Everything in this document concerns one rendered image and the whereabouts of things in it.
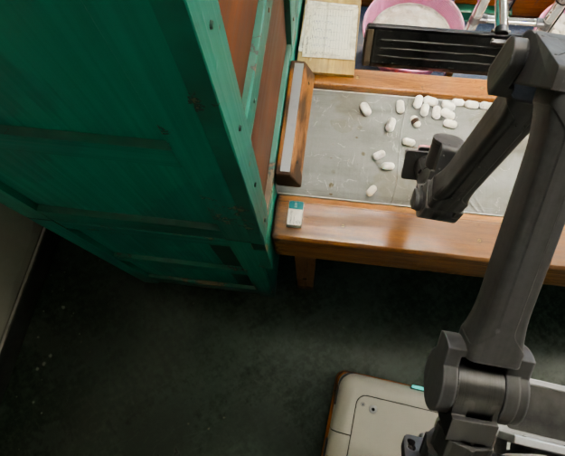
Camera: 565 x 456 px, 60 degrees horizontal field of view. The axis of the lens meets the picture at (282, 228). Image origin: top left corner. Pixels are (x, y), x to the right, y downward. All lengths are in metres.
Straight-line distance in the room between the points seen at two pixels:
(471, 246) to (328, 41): 0.63
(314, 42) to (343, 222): 0.49
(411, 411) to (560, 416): 0.76
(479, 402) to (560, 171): 0.27
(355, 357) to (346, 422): 0.35
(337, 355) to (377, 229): 0.81
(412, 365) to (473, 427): 1.28
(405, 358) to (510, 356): 1.30
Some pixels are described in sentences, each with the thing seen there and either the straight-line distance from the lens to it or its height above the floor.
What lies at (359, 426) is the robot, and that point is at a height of 0.28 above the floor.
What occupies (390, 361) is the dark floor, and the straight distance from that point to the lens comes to 1.90.
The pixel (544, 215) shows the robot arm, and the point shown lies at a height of 1.39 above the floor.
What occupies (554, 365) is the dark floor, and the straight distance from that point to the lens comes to 2.08.
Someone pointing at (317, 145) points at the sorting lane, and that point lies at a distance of 1.27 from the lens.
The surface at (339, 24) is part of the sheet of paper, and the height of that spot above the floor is 0.78.
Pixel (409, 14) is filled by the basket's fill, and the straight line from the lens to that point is 1.52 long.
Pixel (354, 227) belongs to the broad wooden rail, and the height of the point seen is 0.77.
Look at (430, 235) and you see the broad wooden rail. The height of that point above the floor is 0.76.
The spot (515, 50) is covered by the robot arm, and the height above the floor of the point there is 1.42.
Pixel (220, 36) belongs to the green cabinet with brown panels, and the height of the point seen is 1.47.
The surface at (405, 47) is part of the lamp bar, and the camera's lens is 1.00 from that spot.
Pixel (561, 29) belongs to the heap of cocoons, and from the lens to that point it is 1.59.
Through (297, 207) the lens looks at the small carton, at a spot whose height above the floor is 0.79.
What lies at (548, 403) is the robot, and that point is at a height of 1.04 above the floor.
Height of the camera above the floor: 1.88
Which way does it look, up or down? 74 degrees down
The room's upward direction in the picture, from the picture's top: 10 degrees counter-clockwise
